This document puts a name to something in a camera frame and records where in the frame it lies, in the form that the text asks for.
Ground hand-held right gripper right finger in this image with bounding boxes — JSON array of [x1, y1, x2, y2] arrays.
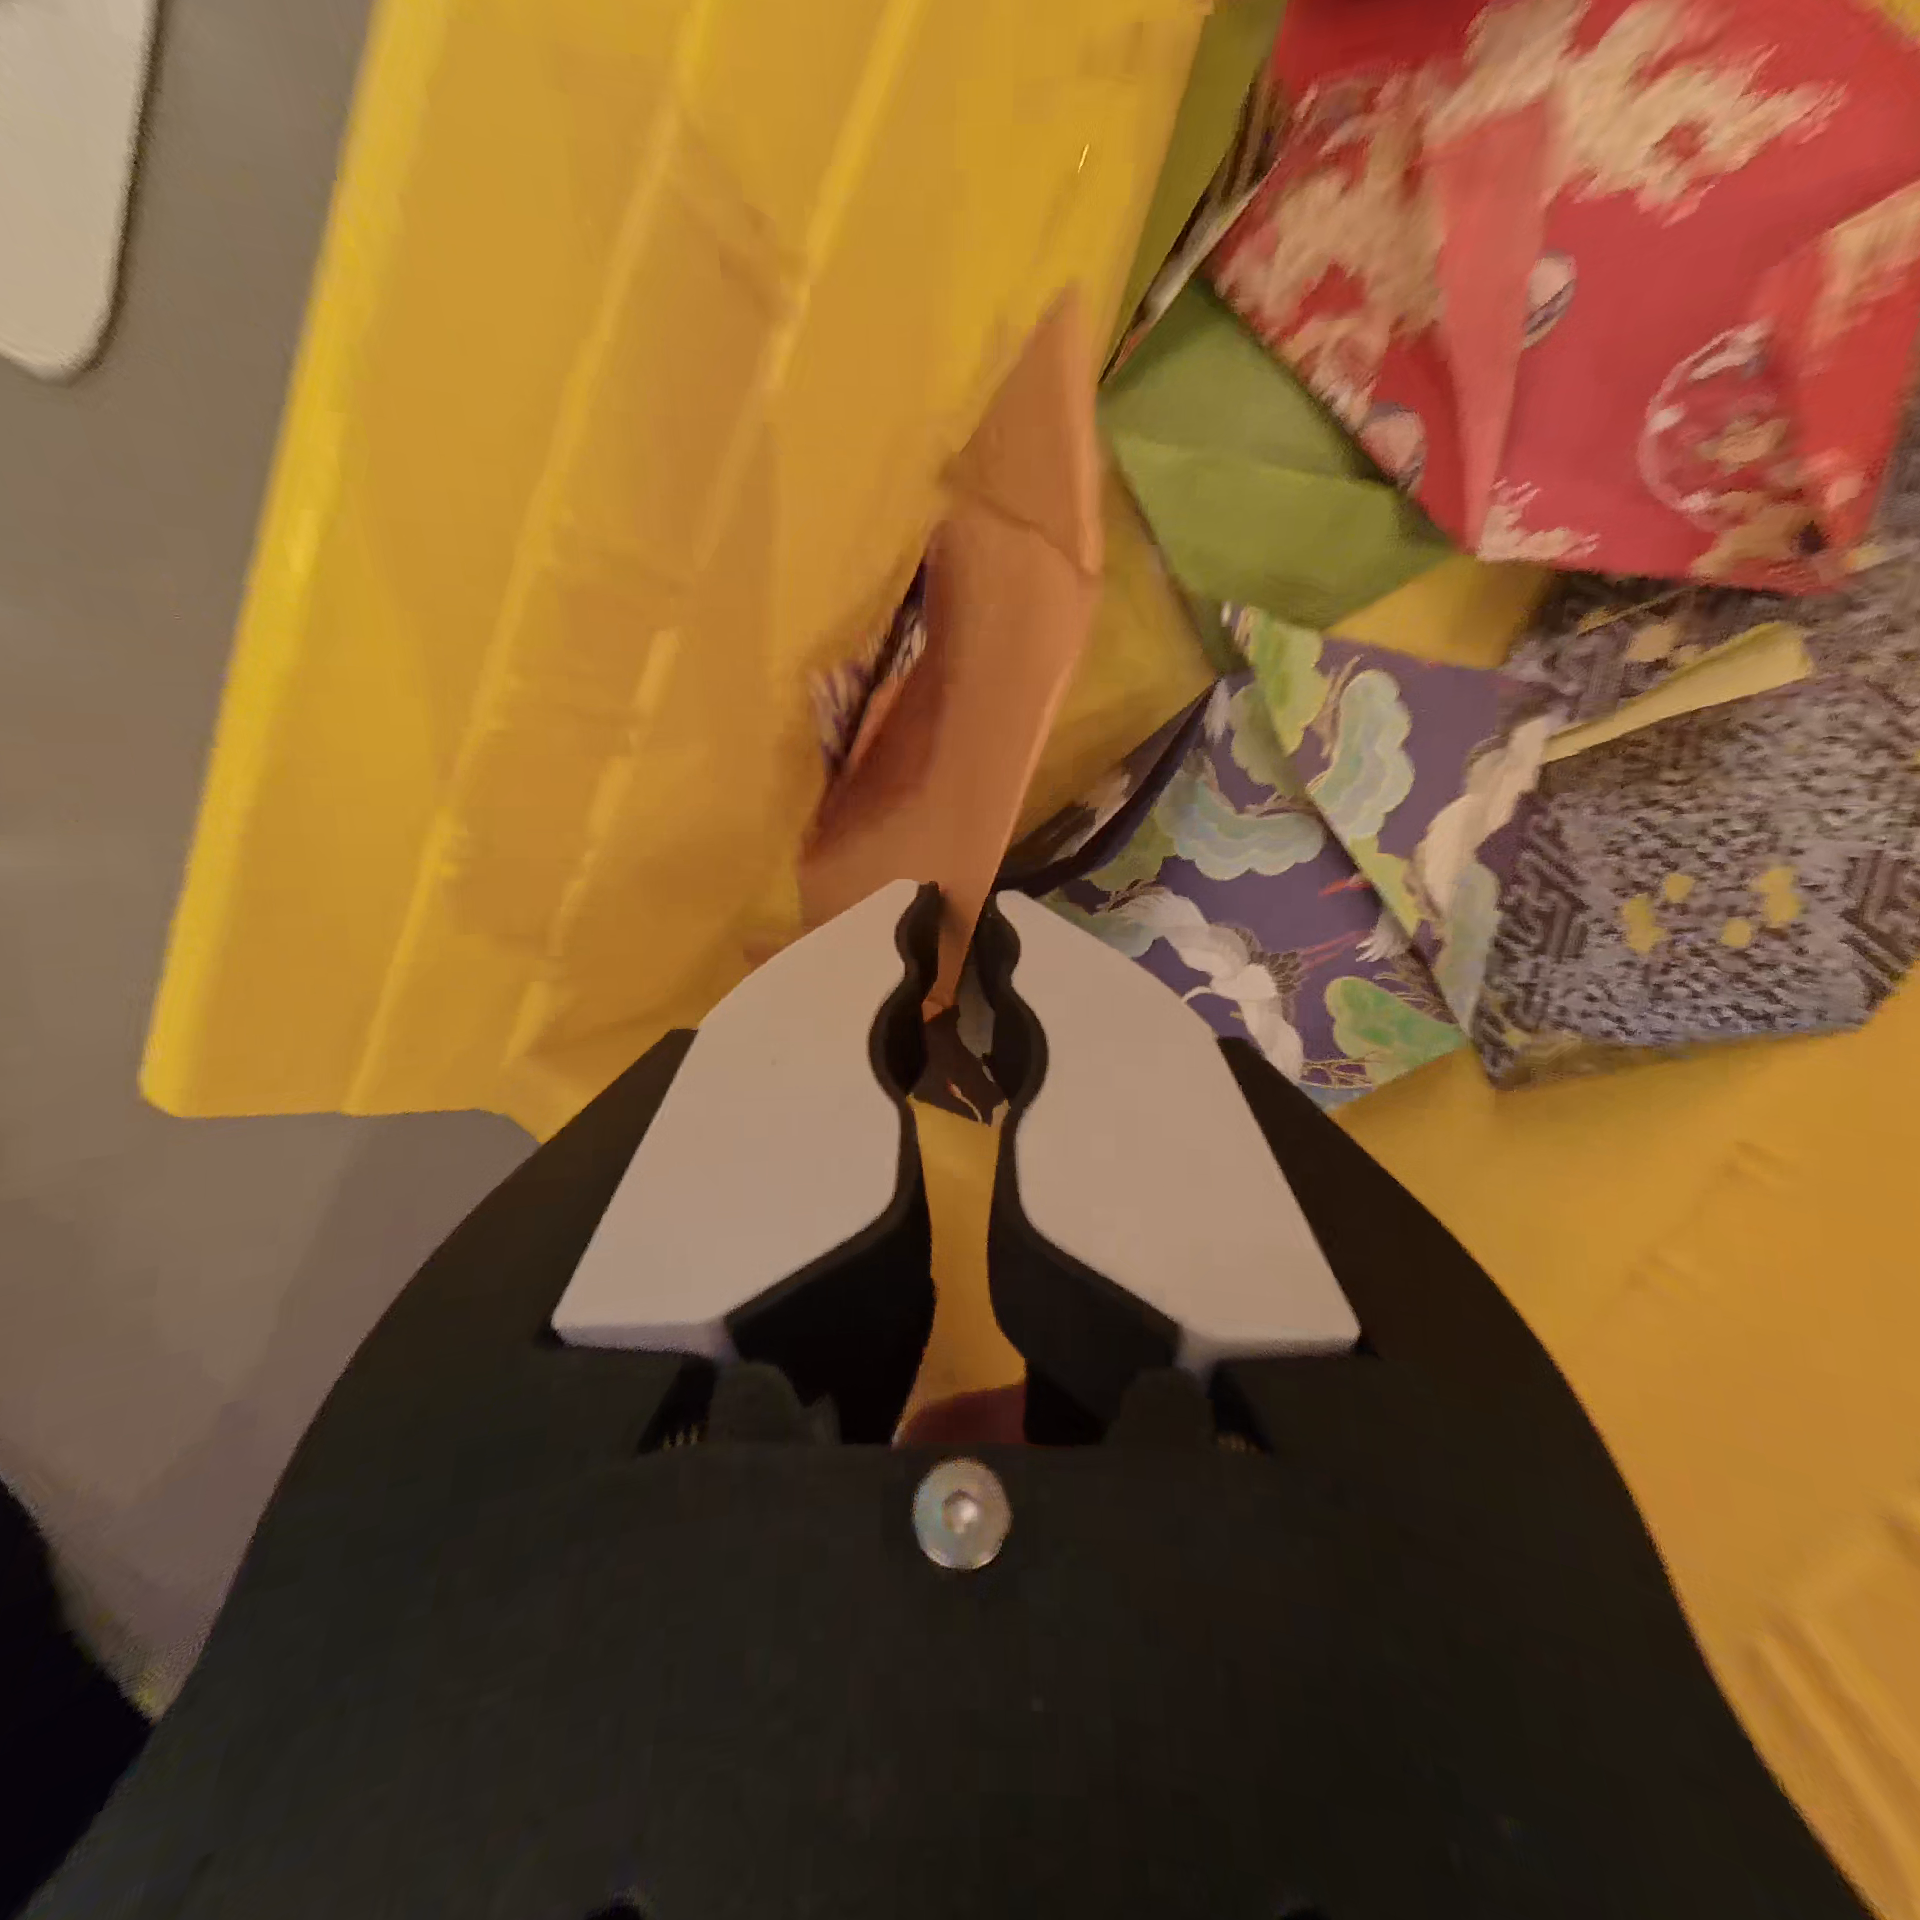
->
[[978, 887, 1362, 1445]]

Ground grey patterned origami paper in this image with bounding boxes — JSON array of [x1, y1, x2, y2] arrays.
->
[[1476, 435, 1920, 1087]]

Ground white document stand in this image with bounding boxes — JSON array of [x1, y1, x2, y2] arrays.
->
[[0, 0, 160, 379]]

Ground green origami paper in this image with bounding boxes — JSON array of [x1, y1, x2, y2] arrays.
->
[[1101, 0, 1452, 636]]

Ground brown origami paper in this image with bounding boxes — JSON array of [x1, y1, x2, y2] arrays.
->
[[790, 286, 1116, 1126]]

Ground red patterned origami paper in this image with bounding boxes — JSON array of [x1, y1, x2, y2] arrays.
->
[[1211, 0, 1920, 595]]

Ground person's right hand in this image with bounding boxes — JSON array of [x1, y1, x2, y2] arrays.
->
[[896, 1387, 1033, 1451]]

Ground yellow plastic bin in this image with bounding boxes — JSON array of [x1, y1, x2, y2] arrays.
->
[[137, 0, 1920, 1920]]

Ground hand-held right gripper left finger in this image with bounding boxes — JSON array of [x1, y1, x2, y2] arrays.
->
[[549, 879, 945, 1448]]

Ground purple crane print origami paper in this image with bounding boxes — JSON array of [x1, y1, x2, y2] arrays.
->
[[1036, 608, 1550, 1112]]

